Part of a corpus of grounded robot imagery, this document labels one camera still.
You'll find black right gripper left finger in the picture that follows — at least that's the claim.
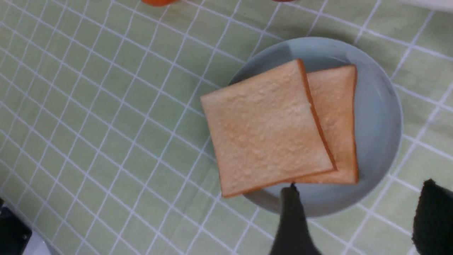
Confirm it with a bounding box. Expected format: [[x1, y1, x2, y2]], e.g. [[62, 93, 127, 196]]
[[270, 183, 321, 255]]

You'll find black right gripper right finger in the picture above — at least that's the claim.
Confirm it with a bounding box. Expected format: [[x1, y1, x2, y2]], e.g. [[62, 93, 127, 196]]
[[412, 179, 453, 255]]

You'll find toast slice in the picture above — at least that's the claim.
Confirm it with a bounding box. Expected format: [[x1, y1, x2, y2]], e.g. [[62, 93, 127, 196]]
[[295, 65, 359, 185], [200, 59, 335, 198]]

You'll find pale blue plate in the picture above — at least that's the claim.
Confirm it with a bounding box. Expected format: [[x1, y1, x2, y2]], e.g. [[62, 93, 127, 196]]
[[229, 37, 403, 218]]

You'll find green checked tablecloth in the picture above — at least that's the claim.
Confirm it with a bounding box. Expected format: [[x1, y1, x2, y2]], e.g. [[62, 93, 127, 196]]
[[0, 0, 453, 255]]

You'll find orange persimmon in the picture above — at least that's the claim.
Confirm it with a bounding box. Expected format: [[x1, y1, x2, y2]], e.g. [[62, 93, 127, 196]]
[[141, 0, 176, 7]]

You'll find black base object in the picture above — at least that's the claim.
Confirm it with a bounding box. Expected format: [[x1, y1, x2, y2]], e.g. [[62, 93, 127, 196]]
[[0, 199, 51, 255]]

